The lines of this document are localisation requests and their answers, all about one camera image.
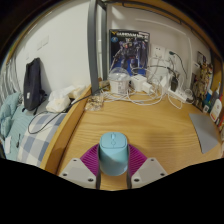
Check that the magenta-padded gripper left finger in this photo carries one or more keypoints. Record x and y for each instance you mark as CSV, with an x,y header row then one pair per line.
x,y
78,170

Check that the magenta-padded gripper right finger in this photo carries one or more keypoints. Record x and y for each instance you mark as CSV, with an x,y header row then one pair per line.
x,y
148,170

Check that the light blue computer mouse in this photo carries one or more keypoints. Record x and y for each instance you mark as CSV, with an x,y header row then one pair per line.
x,y
113,156

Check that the grey mouse pad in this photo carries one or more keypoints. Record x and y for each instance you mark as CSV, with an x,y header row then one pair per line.
x,y
205,131

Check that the blue checked quilt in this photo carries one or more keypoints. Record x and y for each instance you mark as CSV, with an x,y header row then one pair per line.
x,y
40,140

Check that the clear plastic wrapper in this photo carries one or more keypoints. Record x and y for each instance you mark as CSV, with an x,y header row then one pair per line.
x,y
94,103

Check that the crumpled white tissue pile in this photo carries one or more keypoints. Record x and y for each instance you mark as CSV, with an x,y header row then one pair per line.
x,y
58,100

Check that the white power strip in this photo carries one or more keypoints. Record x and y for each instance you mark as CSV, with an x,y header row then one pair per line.
x,y
178,95

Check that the teal blanket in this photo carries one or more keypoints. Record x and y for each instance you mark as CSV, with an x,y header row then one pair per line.
x,y
11,116

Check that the black plug adapter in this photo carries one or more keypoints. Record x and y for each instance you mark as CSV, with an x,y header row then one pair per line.
x,y
174,83

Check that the white lotion pump bottle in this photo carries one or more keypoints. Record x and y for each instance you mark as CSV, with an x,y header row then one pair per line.
x,y
216,108

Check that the dark backpack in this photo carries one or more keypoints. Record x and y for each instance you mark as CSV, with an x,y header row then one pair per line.
x,y
32,83

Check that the robot model kit box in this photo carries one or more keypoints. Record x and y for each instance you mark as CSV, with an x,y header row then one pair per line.
x,y
128,50

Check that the white wall socket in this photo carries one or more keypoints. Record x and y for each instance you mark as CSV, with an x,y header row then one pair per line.
x,y
172,55
158,51

